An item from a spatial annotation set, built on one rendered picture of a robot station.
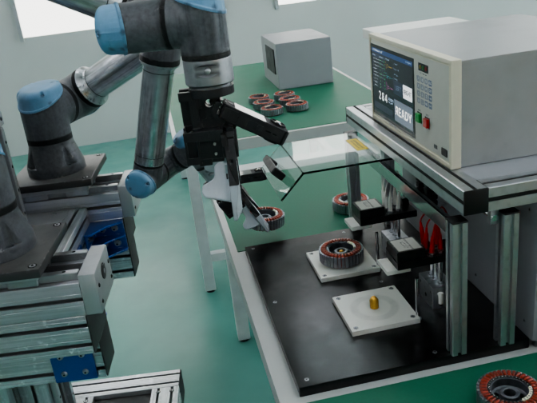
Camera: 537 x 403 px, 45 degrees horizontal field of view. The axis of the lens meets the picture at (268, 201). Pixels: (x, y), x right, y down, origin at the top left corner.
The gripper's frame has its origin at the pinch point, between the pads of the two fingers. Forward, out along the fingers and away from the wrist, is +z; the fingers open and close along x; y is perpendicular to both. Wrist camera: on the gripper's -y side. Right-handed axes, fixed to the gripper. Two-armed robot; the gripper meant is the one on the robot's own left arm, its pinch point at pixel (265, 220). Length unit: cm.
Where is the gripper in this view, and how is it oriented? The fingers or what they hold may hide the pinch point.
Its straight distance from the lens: 186.6
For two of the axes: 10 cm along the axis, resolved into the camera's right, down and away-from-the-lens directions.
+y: -7.9, 6.0, 0.6
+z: 5.8, 7.2, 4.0
